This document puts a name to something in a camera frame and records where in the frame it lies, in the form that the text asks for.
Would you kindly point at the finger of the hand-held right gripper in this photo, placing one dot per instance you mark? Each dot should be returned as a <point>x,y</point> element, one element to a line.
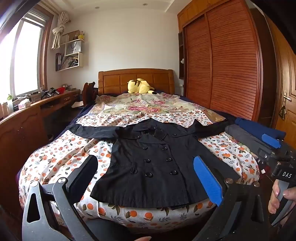
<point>268,156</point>
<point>271,141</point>

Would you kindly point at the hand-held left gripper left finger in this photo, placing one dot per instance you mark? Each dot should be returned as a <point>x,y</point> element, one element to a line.
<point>83,178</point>

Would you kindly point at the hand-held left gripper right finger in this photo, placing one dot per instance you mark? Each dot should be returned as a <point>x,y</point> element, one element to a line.
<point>208,180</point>

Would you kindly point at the black double-breasted coat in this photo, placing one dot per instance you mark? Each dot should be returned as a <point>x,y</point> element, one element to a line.
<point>150,162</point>

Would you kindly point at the folded navy clothes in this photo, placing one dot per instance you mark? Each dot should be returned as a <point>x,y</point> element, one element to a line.
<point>254,128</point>

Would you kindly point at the folded grey clothes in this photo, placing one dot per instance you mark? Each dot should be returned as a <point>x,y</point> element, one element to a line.
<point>240,134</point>

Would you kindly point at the person's right hand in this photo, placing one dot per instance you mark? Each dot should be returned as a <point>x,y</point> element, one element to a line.
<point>274,201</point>

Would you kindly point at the person's left hand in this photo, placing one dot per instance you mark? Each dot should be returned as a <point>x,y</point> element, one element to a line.
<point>138,239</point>

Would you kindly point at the hanging key bunch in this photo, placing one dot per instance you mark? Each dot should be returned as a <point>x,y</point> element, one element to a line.
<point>282,113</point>

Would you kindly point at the orange fruit print bed sheet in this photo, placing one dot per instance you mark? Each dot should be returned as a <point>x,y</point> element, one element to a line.
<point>57,157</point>

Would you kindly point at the wooden door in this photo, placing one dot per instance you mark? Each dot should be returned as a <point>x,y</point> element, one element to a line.
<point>289,69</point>

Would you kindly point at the beige cloth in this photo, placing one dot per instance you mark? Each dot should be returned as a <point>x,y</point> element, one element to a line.
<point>77,104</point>

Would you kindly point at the long wooden desk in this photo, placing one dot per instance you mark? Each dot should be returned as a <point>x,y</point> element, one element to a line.
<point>23,129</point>

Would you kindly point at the wooden louvred wardrobe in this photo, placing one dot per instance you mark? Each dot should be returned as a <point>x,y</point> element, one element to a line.
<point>231,69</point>

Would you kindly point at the dark wooden chair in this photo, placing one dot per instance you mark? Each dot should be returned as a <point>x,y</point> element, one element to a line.
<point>89,92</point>

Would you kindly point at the black metal device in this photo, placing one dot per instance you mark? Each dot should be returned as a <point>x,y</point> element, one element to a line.
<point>48,93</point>

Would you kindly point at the white tissue box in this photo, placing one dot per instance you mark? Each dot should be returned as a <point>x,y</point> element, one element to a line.
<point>24,103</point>

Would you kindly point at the pink floral blanket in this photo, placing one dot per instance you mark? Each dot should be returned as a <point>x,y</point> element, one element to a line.
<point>143,104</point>

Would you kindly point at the wooden bed headboard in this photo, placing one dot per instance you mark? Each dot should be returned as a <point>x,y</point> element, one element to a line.
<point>115,81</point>

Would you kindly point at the green capped bottle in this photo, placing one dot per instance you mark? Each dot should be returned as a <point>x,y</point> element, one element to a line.
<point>10,104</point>

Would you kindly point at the yellow plush toy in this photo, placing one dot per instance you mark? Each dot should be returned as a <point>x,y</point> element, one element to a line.
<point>138,86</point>

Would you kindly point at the leaning paper folders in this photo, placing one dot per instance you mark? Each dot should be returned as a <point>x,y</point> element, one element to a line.
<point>69,62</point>

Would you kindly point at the black file binder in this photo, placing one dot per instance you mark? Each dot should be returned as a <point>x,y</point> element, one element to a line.
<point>58,61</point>

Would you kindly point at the white paper bag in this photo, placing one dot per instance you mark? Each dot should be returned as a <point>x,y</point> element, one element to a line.
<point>73,48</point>

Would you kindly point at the dark wooden corner shelf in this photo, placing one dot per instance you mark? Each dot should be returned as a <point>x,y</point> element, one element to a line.
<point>181,46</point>

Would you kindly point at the wood framed window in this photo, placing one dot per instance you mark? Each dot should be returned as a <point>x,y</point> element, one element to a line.
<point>25,58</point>

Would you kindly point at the brown cardboard box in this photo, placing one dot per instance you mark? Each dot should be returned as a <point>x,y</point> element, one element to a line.
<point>69,36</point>

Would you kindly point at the yellow green plant pot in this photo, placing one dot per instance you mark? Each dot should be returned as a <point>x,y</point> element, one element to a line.
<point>81,36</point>

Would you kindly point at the tied beige curtain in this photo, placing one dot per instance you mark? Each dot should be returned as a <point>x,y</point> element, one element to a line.
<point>57,32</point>

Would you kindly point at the white wall shelf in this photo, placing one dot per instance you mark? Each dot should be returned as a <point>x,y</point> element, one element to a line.
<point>81,60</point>

